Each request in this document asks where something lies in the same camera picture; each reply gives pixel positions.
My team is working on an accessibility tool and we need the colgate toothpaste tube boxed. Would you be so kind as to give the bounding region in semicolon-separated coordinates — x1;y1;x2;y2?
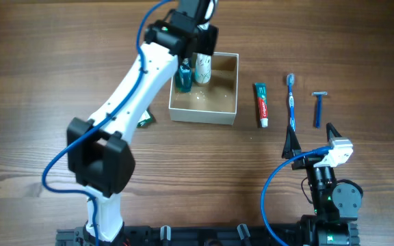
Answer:
254;83;268;128

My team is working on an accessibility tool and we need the white floral lotion tube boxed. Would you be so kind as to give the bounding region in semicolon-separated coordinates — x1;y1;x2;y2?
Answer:
194;53;211;85

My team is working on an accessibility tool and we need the green white soap packet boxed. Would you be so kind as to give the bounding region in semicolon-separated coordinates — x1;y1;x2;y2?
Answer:
137;109;155;128

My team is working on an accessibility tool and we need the blue toothbrush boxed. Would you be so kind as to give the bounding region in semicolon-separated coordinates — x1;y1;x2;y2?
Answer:
286;73;296;131

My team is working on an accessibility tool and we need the teal mouthwash bottle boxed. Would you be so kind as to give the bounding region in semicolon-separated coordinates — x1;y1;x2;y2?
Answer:
174;58;192;93

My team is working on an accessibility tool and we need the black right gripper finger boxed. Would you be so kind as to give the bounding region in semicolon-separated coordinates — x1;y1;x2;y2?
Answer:
326;122;341;141
282;125;302;159

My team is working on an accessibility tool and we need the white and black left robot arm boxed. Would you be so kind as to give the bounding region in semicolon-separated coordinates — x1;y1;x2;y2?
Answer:
64;1;218;245

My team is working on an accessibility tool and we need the blue disposable razor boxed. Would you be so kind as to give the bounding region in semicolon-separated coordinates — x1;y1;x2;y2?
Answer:
312;92;328;128

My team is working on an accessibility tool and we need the white cardboard box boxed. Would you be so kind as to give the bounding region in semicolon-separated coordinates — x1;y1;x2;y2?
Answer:
168;52;239;125

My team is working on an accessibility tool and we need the black mounting rail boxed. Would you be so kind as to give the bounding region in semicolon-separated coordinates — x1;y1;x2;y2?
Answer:
55;223;359;246

